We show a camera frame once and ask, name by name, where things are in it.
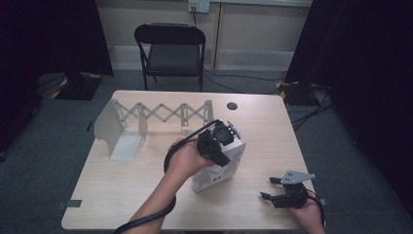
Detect black folding chair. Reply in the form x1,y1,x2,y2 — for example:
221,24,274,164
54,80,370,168
133,22,207,93

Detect black stand base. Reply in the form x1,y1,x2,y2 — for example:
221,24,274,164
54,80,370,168
51,72,103,101
276,81,321,106

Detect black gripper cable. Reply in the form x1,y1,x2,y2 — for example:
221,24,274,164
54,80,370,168
306,189,327,228
111,119,222,234

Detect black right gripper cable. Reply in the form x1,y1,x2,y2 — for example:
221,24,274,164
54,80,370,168
306,189,327,228

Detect person's left hand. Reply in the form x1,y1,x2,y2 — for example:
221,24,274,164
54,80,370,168
165,138,215,179

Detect white wall socket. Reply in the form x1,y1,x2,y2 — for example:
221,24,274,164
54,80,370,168
188,0,211,14

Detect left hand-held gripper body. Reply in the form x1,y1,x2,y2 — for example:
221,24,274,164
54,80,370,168
197,119,242,160

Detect black curtain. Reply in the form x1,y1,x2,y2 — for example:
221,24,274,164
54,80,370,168
285,0,413,209
0,0,115,154

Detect white book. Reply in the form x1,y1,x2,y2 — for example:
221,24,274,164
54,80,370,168
191,137,246,193

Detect black floor cable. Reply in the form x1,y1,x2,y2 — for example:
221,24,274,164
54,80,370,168
203,66,287,96

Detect bundle of black floor cables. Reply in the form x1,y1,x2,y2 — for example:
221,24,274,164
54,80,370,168
290,84,335,131

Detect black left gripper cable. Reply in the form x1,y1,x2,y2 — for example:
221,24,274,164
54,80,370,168
111,119,222,234

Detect grey expandable metal book rack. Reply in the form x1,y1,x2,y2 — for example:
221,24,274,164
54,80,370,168
94,97,215,163

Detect person's right hand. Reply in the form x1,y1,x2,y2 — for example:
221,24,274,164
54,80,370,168
288,198,325,234

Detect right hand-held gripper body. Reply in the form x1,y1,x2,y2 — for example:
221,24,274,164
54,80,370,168
272,171,316,209

